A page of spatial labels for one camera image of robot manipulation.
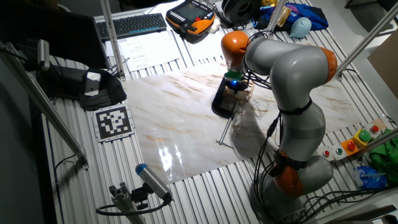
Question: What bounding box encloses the light blue rounded mouse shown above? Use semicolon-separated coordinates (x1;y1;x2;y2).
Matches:
289;17;312;39

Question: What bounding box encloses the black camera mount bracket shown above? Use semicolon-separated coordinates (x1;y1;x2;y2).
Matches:
130;183;150;211

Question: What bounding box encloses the black orange teach pendant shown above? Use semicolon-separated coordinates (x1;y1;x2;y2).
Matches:
165;0;216;44

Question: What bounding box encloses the black computer keyboard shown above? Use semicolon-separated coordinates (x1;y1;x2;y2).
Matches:
95;12;168;40

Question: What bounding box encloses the marble pattern mat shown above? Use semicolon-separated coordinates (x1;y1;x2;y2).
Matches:
122;57;363;185

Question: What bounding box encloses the green button yellow box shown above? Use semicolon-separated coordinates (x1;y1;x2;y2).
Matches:
352;129;373;149

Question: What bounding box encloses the brown cardboard box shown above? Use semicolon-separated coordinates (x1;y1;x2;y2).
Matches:
367;37;398;100

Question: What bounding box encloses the red button grey box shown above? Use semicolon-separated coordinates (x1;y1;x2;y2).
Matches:
363;123;382;139

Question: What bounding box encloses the silver depth camera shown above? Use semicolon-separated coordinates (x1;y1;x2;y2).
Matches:
36;39;51;72

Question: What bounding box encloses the blue plastic bag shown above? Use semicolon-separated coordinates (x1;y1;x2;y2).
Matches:
353;164;388;190

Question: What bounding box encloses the black C-clamp steel screw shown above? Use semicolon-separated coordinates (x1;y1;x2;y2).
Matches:
211;74;242;150

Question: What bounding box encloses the white printed paper sheet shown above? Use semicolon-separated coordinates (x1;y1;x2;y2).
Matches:
186;30;231;62
119;30;182;73

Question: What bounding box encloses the short aluminium profile stand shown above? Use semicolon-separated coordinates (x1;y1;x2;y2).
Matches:
108;182;147;224

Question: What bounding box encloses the silver camera blue end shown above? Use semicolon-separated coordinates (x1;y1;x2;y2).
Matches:
135;163;174;205

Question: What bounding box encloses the small green button white box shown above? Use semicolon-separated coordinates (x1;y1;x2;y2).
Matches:
331;143;348;159

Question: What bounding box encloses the small grey white box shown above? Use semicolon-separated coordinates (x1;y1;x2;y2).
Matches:
84;72;102;96

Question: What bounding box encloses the small red button white box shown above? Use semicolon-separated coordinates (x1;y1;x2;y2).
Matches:
317;146;335;162

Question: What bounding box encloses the black filament spool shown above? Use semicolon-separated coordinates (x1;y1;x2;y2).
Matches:
221;0;264;27

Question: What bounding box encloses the thin black cable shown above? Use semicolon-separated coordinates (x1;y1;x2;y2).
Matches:
53;154;77;224

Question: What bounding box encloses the red button orange box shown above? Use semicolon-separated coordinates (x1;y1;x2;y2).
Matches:
340;138;359;156

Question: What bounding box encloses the small wooden sliding window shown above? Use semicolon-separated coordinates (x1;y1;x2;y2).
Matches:
222;81;255;103

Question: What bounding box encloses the aluminium frame beam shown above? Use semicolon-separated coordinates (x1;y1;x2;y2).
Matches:
306;194;398;224

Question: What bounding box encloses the black white fiducial marker board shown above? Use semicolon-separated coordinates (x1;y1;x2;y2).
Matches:
92;103;136;143

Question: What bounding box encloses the green cloth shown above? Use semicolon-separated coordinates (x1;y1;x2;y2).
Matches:
369;128;398;187

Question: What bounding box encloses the black fabric bag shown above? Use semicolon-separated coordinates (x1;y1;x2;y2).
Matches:
37;65;127;112

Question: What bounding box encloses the green gripper mounting flange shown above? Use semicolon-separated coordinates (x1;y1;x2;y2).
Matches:
223;70;244;81

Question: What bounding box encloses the golden metal bracket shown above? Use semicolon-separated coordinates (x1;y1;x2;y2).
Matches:
276;6;292;27

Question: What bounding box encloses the blue cloth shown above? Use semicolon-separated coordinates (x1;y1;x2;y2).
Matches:
253;2;329;31

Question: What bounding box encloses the aluminium frame post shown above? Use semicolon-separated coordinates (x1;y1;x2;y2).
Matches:
99;0;126;82
335;1;398;81
0;40;90;170
356;127;398;156
266;0;289;32

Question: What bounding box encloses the black camera cable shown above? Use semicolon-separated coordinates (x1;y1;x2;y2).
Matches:
95;198;172;217

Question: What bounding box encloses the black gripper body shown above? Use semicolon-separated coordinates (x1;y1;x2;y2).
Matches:
223;78;249;93

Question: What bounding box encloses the black computer monitor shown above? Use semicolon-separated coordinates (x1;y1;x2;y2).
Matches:
0;2;109;69

